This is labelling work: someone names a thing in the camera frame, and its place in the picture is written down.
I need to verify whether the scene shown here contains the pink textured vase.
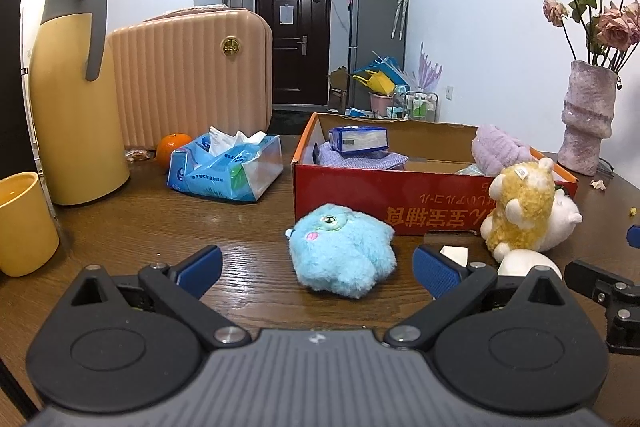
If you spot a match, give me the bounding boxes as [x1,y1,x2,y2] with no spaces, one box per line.
[557,60,621,177]

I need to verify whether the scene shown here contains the grey refrigerator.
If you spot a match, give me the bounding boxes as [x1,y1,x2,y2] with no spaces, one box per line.
[348,0,409,113]

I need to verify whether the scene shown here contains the metal storage cart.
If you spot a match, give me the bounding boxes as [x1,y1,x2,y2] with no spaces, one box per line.
[394,90,439,123]

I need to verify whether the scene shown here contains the blue plush toy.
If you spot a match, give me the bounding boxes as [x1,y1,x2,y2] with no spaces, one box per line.
[285,203,399,299]

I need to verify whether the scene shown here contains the orange cardboard box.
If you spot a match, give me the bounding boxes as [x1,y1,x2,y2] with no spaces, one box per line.
[291,111,580,237]

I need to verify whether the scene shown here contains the purple fluffy towel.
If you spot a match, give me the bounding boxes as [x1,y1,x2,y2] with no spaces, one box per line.
[471,124,532,178]

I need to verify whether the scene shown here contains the yellow bag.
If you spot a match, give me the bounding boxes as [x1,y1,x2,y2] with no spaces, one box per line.
[352,70,396,97]

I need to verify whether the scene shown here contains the black bag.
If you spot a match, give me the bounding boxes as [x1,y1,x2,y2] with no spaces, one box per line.
[272,106,327,136]

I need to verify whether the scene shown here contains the orange fruit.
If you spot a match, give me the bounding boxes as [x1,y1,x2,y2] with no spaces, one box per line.
[155,132,194,169]

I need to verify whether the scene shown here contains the blue tissue pack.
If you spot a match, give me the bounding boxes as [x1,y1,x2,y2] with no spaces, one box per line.
[167,125,285,204]

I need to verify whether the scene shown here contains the white plush toy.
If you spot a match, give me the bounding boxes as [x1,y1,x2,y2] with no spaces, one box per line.
[497,186,584,278]

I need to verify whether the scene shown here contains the folded white umbrella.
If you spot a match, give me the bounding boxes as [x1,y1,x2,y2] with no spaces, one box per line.
[391,0,410,40]

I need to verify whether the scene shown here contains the yellow plush toy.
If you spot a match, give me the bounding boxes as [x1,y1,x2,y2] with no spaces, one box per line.
[480,156,557,261]

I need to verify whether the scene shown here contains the yellow cup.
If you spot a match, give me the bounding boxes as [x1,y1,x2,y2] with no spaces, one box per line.
[0,171,61,278]

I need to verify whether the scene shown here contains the blue bags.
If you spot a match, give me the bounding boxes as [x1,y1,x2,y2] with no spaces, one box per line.
[354,55,407,88]

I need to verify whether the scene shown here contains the purple checked cloth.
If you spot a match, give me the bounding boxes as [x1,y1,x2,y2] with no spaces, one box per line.
[317,141,409,170]

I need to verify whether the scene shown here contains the pink bucket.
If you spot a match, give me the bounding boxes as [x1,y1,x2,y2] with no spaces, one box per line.
[369,92,394,117]

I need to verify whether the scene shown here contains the white paper tag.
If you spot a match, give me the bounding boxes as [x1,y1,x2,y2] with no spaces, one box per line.
[439,245,469,266]

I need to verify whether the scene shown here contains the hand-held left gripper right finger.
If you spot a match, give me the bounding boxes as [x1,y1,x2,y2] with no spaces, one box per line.
[383,244,572,351]

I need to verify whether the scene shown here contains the open brown cardboard box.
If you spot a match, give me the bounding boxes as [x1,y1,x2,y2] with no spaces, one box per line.
[328,66,351,113]

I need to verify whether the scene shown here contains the pink ribbed suitcase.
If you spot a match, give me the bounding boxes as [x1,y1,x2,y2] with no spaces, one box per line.
[107,5,275,151]

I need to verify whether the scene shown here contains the blue tissue packet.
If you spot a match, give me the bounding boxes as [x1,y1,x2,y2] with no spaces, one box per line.
[328,125,390,158]

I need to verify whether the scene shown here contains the purple wall decoration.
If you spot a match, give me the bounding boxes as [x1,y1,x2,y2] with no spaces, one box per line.
[415,41,444,93]

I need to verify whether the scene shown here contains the dark brown entrance door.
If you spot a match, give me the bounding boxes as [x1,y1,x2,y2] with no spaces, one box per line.
[254,0,332,108]

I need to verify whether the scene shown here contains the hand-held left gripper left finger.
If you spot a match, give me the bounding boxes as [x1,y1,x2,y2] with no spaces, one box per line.
[70,245,252,351]

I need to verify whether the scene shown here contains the yellow thermos jug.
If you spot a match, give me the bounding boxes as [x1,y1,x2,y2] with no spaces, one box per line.
[28,0,132,207]

